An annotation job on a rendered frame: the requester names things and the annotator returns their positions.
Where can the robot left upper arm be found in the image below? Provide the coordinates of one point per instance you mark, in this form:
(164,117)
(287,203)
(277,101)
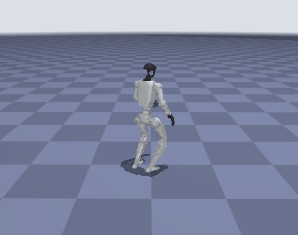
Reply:
(135,94)

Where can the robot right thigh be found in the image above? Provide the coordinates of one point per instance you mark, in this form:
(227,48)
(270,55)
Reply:
(159,128)

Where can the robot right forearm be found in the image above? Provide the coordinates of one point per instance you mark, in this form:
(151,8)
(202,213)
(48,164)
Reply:
(166,109)

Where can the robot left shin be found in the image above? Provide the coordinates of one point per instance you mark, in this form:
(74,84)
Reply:
(140,150)

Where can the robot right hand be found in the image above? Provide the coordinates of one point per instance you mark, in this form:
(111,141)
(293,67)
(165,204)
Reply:
(171,117)

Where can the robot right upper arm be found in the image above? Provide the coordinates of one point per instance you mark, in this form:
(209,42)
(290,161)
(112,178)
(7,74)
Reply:
(158,88)

